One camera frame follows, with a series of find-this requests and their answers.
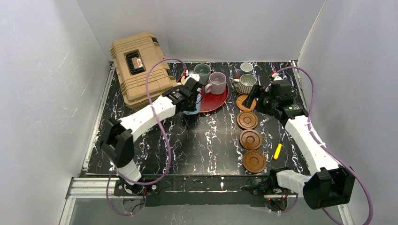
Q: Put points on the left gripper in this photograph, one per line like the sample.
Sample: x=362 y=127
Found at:
x=191 y=103

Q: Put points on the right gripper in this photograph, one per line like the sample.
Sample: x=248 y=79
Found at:
x=257 y=97

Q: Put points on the grey ribbed mug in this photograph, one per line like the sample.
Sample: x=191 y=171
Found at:
x=245 y=83

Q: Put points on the light blue textured mug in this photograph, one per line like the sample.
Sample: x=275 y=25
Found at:
x=197 y=107

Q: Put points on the grey printed mug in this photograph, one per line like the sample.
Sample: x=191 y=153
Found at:
x=244 y=68

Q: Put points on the dark wooden coaster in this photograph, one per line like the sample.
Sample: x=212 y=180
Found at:
x=247 y=120

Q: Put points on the brown wooden coaster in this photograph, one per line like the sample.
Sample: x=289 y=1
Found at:
x=250 y=139

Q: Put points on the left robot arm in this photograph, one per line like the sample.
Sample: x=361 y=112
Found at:
x=118 y=136

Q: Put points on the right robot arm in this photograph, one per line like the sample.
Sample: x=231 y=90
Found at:
x=329 y=183

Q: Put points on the red round tray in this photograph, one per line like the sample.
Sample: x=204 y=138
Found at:
x=211 y=102

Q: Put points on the cream yellow mug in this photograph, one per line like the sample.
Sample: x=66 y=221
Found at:
x=183 y=80

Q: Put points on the sage green mug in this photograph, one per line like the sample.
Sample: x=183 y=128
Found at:
x=204 y=71

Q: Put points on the lilac textured mug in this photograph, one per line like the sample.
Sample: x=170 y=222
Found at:
x=216 y=83

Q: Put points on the yellow marker pen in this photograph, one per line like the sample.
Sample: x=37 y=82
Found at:
x=277 y=151

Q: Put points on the tan plastic tool case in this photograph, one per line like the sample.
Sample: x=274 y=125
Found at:
x=133 y=57

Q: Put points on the front aluminium frame rail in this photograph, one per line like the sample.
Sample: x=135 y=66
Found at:
x=115 y=187

